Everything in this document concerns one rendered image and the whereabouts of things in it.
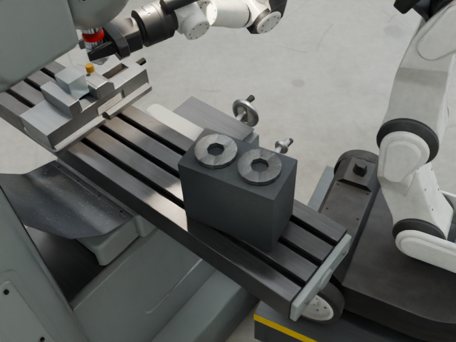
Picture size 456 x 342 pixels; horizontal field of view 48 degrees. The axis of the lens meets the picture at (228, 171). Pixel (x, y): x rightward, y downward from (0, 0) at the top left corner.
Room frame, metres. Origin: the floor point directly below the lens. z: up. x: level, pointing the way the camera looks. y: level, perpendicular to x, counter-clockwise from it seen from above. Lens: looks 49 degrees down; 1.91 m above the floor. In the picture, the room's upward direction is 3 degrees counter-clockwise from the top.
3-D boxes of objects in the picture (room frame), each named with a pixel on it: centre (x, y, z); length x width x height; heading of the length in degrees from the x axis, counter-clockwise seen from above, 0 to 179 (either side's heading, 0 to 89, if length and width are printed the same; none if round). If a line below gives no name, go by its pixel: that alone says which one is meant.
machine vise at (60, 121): (1.10, 0.38, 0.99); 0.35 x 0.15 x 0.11; 137
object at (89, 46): (0.98, 0.28, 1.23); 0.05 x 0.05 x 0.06
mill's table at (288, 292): (0.96, 0.26, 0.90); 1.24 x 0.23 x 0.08; 49
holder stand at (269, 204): (0.71, -0.02, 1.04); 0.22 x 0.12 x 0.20; 60
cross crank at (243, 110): (1.35, -0.05, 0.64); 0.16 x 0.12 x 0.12; 139
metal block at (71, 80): (1.08, 0.40, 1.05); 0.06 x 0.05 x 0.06; 47
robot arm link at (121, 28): (1.02, 0.20, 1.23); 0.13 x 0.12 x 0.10; 30
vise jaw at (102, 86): (1.12, 0.36, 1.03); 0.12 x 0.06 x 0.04; 47
